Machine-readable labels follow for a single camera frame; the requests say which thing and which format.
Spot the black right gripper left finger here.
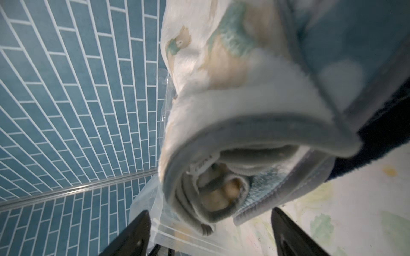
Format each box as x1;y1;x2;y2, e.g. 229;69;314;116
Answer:
99;210;151;256

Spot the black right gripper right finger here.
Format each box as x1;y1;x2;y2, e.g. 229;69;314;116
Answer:
271;208;329;256

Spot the clear plastic vacuum bag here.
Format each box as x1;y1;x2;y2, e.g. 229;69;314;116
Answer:
127;67;238;256

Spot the navy blue star blanket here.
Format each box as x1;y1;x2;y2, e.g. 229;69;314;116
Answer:
327;80;410;181

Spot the white bear print blanket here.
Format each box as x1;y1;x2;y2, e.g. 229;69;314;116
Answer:
158;1;362;236

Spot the light blue bear blanket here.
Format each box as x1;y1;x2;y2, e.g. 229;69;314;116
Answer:
233;1;410;226

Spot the aluminium corner post left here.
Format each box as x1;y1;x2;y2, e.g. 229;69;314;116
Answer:
1;168;158;212

